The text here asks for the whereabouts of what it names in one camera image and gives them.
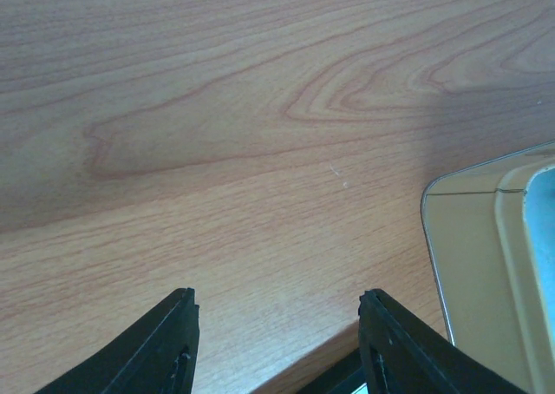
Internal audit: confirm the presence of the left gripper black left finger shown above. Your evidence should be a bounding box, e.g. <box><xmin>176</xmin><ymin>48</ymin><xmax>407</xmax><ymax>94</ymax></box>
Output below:
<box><xmin>39</xmin><ymin>288</ymin><xmax>199</xmax><ymax>393</ymax></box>

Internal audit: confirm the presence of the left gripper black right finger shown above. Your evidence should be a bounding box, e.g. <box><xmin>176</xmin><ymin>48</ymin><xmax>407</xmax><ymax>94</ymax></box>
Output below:
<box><xmin>358</xmin><ymin>289</ymin><xmax>523</xmax><ymax>393</ymax></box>

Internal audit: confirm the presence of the black white chess board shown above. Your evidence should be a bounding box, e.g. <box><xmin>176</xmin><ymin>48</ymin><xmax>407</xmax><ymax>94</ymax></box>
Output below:
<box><xmin>297</xmin><ymin>349</ymin><xmax>369</xmax><ymax>394</ymax></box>

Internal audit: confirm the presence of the gold metal tin box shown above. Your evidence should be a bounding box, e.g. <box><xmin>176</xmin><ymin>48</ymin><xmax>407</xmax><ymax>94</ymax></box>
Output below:
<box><xmin>421</xmin><ymin>142</ymin><xmax>554</xmax><ymax>393</ymax></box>

